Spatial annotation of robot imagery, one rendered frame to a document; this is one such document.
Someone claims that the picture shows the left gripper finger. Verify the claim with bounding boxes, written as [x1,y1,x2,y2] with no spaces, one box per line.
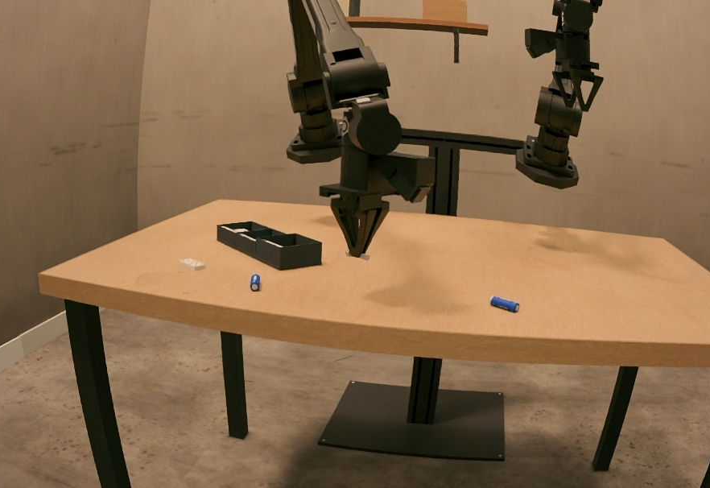
[570,72,604,112]
[552,71,576,108]

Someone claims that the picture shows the blue aa battery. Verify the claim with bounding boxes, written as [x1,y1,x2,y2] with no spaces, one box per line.
[250,274,260,292]
[489,296,520,312]

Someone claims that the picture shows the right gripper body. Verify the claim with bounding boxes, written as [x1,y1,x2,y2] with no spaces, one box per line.
[319,146,400,211]

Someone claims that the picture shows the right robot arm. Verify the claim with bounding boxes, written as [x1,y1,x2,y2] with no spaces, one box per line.
[287,0,435,203]

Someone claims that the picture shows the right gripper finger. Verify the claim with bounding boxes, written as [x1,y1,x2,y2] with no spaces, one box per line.
[347,206,390,254]
[330,203,377,258]

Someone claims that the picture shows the white domino with black pips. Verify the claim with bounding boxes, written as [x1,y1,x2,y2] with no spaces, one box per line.
[180,258,206,271]

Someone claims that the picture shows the beige bolt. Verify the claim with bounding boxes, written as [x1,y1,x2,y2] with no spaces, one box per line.
[345,247,370,261]

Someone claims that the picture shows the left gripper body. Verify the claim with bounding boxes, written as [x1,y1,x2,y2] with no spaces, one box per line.
[555,35,599,75]

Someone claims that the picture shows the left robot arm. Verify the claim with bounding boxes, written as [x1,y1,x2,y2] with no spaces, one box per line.
[523,0,603,177]

